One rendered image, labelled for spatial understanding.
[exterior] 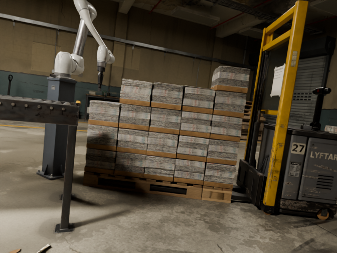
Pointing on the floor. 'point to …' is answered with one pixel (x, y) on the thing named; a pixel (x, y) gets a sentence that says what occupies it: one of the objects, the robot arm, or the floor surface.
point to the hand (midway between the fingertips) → (99, 87)
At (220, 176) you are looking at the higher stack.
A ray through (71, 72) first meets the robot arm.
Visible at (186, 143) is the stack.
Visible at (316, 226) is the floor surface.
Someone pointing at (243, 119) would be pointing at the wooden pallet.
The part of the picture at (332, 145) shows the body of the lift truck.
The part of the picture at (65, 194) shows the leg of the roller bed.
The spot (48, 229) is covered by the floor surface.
